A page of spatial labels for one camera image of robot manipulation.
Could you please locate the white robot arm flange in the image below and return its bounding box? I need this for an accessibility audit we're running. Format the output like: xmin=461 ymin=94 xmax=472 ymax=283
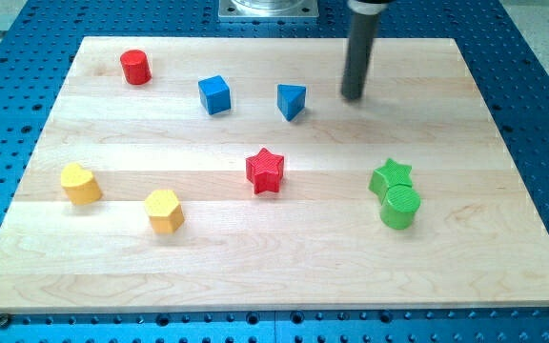
xmin=347 ymin=0 xmax=393 ymax=15

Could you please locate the blue triangle block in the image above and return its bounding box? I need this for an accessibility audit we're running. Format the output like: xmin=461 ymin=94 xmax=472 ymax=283
xmin=277 ymin=84 xmax=307 ymax=122

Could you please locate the blue cube block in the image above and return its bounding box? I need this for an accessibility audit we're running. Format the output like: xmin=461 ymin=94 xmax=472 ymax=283
xmin=198 ymin=75 xmax=232 ymax=115

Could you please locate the red star block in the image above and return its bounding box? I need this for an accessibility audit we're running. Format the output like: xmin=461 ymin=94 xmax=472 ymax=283
xmin=246 ymin=148 xmax=284 ymax=194

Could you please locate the light wooden board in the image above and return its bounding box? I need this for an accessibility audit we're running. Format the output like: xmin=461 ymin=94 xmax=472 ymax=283
xmin=0 ymin=36 xmax=549 ymax=313

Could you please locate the yellow hexagon block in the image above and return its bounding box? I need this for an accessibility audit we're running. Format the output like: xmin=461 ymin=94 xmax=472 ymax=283
xmin=144 ymin=190 xmax=185 ymax=234

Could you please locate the green star block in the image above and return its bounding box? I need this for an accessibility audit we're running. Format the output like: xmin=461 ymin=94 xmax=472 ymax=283
xmin=368 ymin=158 xmax=414 ymax=204

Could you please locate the green cylinder block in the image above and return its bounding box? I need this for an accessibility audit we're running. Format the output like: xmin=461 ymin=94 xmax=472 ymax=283
xmin=379 ymin=185 xmax=421 ymax=230

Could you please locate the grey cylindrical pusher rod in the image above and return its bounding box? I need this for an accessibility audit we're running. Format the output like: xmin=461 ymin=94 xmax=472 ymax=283
xmin=340 ymin=12 xmax=379 ymax=101

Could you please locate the red cylinder block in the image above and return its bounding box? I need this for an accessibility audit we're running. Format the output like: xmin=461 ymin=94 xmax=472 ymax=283
xmin=120 ymin=50 xmax=152 ymax=85

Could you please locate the yellow heart block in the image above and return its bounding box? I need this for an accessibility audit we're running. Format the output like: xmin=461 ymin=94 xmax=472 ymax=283
xmin=60 ymin=163 xmax=103 ymax=205

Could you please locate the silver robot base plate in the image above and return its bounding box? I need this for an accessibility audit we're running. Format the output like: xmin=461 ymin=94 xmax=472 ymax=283
xmin=218 ymin=0 xmax=319 ymax=19

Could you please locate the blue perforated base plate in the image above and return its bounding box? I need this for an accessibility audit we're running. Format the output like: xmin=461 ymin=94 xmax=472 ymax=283
xmin=0 ymin=1 xmax=549 ymax=342

